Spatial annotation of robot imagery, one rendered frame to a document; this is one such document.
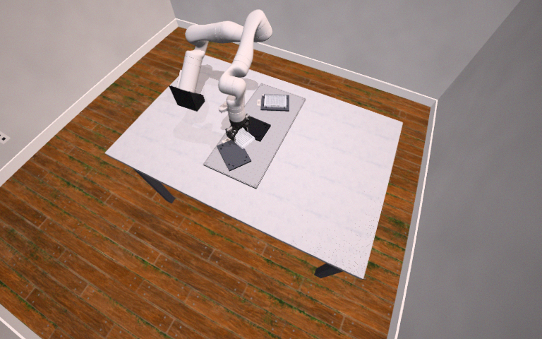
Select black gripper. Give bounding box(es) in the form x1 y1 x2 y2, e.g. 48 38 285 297
225 114 251 142

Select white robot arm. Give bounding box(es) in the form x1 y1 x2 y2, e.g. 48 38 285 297
177 10 272 122

